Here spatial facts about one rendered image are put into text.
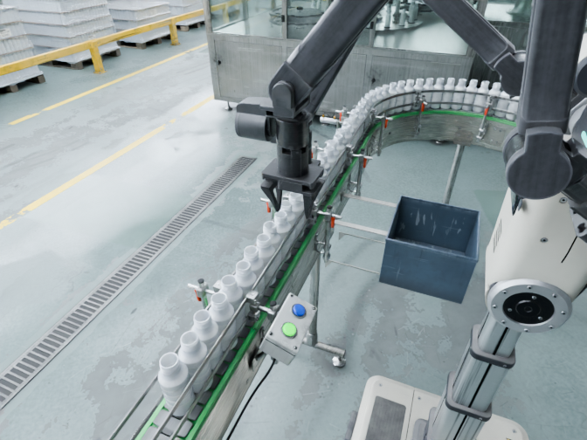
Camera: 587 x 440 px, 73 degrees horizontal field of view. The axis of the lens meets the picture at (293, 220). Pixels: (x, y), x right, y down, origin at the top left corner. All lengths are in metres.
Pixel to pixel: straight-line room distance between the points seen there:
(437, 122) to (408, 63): 1.78
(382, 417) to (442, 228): 0.81
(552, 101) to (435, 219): 1.19
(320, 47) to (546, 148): 0.33
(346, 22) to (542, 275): 0.63
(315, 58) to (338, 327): 1.92
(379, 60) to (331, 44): 3.68
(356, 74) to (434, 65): 0.75
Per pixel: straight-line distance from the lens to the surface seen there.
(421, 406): 1.88
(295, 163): 0.70
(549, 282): 0.97
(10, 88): 6.94
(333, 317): 2.42
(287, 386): 2.16
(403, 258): 1.51
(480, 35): 1.05
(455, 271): 1.52
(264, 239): 1.12
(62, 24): 7.53
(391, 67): 4.29
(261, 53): 4.70
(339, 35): 0.61
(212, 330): 0.93
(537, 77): 0.61
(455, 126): 2.57
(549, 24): 0.60
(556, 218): 0.86
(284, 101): 0.64
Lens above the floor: 1.85
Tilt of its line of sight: 36 degrees down
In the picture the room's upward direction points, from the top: straight up
